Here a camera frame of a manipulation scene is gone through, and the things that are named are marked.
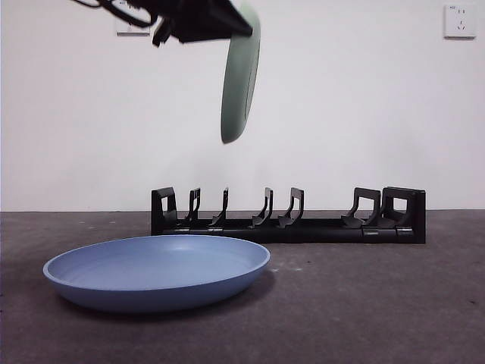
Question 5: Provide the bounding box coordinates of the green round plate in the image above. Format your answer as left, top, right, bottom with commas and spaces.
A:
220, 0, 263, 145

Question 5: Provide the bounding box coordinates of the blue round plate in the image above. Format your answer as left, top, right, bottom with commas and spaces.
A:
42, 234, 272, 314

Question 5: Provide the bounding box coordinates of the black plate rack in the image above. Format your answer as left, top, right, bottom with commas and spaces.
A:
150, 186, 427, 244

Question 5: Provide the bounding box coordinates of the white wall power socket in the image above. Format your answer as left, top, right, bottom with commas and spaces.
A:
443, 4, 477, 39
116, 0, 152, 37

